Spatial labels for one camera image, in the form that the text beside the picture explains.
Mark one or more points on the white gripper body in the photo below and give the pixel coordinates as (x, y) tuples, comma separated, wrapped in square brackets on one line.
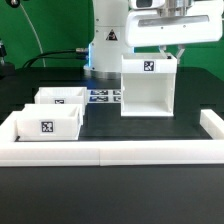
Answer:
[(148, 28)]

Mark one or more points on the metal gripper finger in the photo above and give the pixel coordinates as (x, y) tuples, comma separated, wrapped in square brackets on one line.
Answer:
[(180, 52), (163, 52)]

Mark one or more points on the white drawer cabinet box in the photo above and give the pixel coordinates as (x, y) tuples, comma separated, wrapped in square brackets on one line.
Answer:
[(148, 84)]

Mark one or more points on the white drawer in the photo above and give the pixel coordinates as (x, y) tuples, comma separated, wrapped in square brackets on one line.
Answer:
[(61, 95), (50, 122)]

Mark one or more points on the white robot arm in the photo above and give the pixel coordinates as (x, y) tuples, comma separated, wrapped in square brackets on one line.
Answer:
[(122, 25)]

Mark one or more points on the white marker tag sheet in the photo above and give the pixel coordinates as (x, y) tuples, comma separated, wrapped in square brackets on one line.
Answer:
[(104, 96)]

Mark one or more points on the black work mat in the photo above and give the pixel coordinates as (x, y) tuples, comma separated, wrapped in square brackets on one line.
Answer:
[(103, 122)]

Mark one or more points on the black tripod stand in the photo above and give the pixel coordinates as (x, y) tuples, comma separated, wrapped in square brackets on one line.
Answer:
[(6, 68)]

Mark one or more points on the white foam boundary frame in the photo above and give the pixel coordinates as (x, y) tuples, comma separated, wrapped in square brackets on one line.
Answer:
[(114, 153)]

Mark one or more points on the black camera knob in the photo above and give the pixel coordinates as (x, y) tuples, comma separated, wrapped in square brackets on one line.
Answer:
[(13, 3)]

